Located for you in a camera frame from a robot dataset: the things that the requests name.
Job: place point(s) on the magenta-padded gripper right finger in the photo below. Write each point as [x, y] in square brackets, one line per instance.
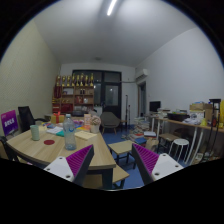
[163, 165]

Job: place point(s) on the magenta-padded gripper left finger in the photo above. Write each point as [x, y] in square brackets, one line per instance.
[60, 166]

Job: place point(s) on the clear plastic water bottle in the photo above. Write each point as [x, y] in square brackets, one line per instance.
[69, 135]

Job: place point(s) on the flat round red coaster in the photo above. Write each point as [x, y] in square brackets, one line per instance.
[49, 142]

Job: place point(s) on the white round stool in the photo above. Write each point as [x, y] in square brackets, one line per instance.
[180, 142]

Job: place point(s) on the teal book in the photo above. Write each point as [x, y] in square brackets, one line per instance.
[60, 134]

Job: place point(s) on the white open booklet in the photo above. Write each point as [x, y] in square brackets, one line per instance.
[54, 130]

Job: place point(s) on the beige paper pad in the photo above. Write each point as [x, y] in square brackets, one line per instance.
[85, 135]

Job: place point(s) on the pale green cup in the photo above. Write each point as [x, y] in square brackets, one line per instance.
[34, 132]

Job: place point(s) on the stack of books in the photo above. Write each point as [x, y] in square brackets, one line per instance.
[140, 128]

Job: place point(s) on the orange book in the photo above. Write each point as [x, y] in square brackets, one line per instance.
[82, 128]

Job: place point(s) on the low wooden bench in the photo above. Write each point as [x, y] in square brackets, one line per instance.
[121, 146]

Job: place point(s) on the long cluttered wooden desk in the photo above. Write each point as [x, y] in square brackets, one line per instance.
[186, 124]

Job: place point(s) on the yellow gift box red ribbon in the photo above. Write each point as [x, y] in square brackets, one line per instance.
[57, 118]

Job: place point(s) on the small orange carton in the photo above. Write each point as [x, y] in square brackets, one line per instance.
[87, 120]

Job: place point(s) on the pink flowers in white pot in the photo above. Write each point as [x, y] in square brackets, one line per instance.
[95, 124]

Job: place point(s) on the black computer monitor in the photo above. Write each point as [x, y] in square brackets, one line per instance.
[155, 106]

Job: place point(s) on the black office chair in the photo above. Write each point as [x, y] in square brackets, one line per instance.
[25, 117]

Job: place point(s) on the black tripod stand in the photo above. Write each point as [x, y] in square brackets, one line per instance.
[126, 111]

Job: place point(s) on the purple sign board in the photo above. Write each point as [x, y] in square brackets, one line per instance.
[9, 122]

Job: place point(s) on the wooden shelf unit with trophies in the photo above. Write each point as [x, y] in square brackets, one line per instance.
[75, 96]

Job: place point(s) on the dark glass door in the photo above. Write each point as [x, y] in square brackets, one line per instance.
[111, 93]

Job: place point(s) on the white air conditioner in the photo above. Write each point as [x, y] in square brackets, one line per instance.
[141, 74]

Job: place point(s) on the ceiling tube light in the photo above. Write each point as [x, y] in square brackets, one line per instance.
[111, 7]

